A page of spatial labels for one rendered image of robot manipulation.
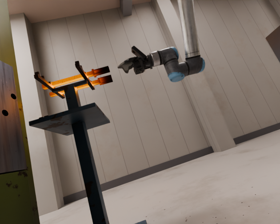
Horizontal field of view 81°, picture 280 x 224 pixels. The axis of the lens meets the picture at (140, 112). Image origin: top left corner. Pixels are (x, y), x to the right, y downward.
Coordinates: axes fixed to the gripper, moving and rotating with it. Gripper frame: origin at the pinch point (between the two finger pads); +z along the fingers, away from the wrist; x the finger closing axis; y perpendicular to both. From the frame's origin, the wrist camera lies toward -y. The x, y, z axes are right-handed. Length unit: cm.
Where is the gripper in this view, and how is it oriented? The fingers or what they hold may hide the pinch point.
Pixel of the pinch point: (118, 66)
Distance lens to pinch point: 107.1
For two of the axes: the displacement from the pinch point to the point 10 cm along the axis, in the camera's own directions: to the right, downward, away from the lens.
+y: 3.0, 9.2, -2.4
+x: -0.1, 2.5, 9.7
